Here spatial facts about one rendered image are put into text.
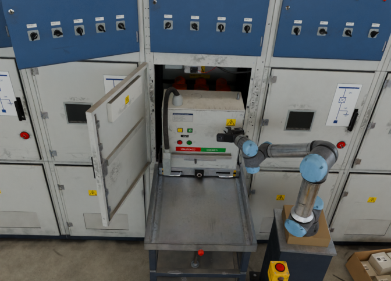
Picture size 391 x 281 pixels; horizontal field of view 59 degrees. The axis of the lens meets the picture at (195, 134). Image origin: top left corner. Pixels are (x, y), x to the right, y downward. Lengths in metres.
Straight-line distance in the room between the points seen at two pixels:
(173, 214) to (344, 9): 1.48
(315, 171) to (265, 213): 1.25
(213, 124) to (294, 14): 0.76
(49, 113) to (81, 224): 1.02
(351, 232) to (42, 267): 2.46
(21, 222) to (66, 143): 0.91
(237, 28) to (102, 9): 0.72
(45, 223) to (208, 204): 1.42
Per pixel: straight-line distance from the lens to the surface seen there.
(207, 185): 2.31
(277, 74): 2.14
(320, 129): 2.42
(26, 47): 1.89
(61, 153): 2.53
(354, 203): 2.97
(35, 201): 2.91
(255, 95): 2.19
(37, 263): 3.11
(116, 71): 2.11
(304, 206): 1.83
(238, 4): 1.96
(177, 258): 2.74
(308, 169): 1.64
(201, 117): 2.07
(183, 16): 1.96
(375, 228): 3.27
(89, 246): 3.09
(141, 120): 2.16
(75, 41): 1.92
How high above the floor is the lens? 2.38
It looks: 34 degrees down
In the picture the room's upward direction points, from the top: 3 degrees clockwise
